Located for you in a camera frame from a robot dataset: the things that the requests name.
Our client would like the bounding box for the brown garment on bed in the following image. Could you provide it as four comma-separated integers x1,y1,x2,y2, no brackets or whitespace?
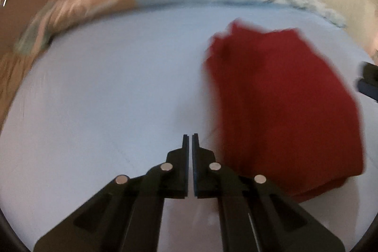
0,52,35,128

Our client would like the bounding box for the dark red knit sweater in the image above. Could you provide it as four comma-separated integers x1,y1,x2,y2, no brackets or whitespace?
204,21,365,201

